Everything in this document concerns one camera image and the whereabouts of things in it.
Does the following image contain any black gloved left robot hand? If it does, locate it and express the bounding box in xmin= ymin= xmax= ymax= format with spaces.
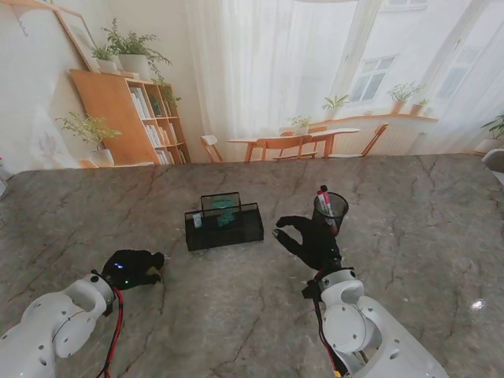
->
xmin=101 ymin=249 xmax=165 ymax=291

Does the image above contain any red black right arm cable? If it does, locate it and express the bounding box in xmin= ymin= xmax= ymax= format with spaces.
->
xmin=313 ymin=269 xmax=343 ymax=378

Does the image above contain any black mesh pen cup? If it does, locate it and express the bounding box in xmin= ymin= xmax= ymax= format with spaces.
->
xmin=313 ymin=191 xmax=350 ymax=237

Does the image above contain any red black arm cable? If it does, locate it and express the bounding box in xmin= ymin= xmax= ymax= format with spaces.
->
xmin=313 ymin=269 xmax=343 ymax=378
xmin=94 ymin=287 xmax=125 ymax=378

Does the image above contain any printed room scene backdrop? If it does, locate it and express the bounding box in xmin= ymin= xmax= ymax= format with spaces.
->
xmin=0 ymin=0 xmax=504 ymax=172

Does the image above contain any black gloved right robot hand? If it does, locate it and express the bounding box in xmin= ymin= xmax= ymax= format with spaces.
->
xmin=273 ymin=214 xmax=343 ymax=272

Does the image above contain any black mesh desk organizer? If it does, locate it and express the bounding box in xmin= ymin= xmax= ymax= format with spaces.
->
xmin=184 ymin=191 xmax=265 ymax=252

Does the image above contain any red black left arm cable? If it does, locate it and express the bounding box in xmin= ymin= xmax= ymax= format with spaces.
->
xmin=94 ymin=287 xmax=125 ymax=378

